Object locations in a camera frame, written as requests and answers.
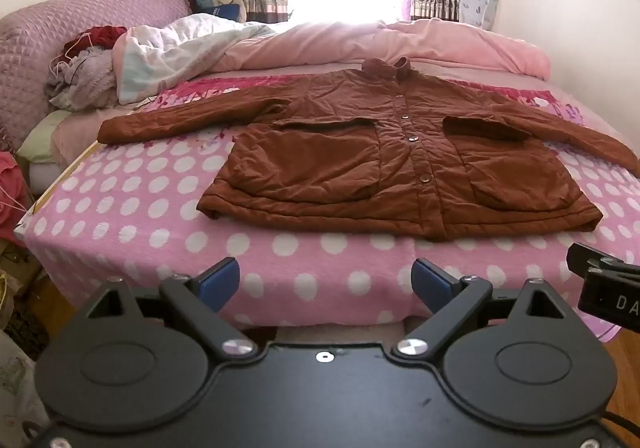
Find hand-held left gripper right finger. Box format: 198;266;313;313
390;258;568;361

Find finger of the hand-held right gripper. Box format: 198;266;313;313
566;242;640;279

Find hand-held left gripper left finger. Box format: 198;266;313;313
89;257;261;360

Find brown padded jacket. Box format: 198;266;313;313
97;56;640;243

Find pink polka dot blanket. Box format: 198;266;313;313
22;73;640;344

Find green pillow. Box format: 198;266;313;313
17;109;76;164

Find white crumpled bag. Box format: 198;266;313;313
0;328;51;434

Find pink-red cloth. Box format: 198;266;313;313
0;151;28;249

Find white quilt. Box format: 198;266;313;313
112;13;276;104

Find lavender knitted garment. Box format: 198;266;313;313
44;48;121;112

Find pink duvet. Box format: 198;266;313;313
225;18;551;79

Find blue box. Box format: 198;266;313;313
202;3;241;22

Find red cloth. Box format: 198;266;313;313
65;26;128;54

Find pink quilted headboard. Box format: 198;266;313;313
0;0;193;151

